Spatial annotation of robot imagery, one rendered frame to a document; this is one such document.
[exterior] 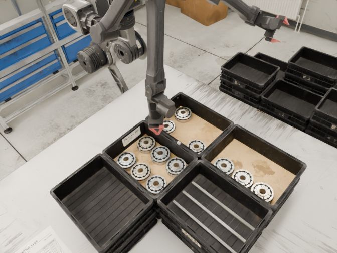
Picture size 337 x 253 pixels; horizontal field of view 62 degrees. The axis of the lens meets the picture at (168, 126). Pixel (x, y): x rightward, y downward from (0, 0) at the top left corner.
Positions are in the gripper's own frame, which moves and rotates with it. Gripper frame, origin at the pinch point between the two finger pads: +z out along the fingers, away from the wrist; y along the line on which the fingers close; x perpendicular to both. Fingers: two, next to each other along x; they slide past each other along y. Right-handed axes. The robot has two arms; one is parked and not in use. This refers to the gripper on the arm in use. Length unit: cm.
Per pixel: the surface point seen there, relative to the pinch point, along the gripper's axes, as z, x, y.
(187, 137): 23.4, -14.7, 12.3
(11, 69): 50, 140, 123
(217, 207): 22.8, -25.8, -30.1
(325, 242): 35, -74, -43
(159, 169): 23.2, 1.0, -8.4
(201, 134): 23.4, -22.4, 13.6
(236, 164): 23.0, -38.4, -7.5
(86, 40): 64, 86, 186
